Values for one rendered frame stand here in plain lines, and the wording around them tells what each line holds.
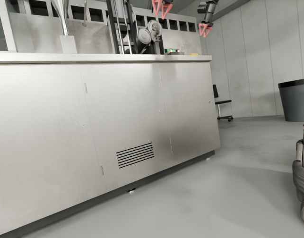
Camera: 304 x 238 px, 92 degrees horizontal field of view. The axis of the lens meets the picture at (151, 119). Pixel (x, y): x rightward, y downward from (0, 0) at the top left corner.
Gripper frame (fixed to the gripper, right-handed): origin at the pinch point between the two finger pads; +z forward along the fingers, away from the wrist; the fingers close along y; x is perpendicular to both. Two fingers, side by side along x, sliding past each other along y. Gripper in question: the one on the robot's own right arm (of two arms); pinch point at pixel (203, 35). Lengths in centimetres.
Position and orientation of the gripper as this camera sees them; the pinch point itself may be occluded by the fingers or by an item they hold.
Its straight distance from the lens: 138.3
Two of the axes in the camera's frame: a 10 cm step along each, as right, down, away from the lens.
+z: -1.9, 8.8, 4.3
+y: -7.2, 1.7, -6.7
